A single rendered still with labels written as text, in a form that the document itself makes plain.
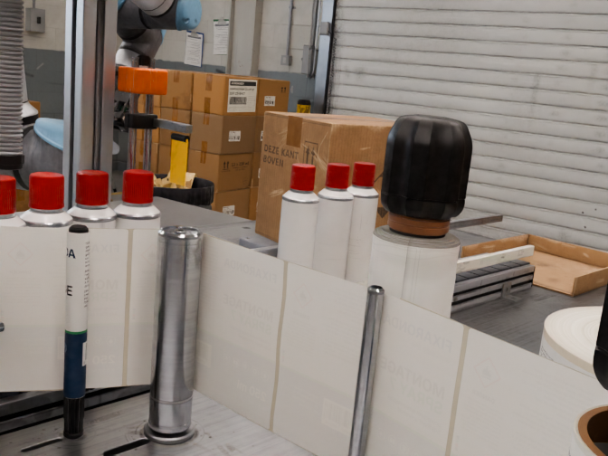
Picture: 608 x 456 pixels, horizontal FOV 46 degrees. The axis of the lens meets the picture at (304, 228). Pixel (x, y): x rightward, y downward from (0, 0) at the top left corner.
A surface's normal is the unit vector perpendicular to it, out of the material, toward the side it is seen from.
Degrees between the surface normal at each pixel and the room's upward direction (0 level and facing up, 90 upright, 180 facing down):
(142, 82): 90
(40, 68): 90
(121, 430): 0
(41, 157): 83
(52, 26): 90
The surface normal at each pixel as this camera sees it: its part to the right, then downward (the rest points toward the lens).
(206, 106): -0.55, 0.15
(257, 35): 0.80, 0.20
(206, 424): 0.09, -0.97
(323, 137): -0.81, 0.05
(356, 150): 0.58, 0.22
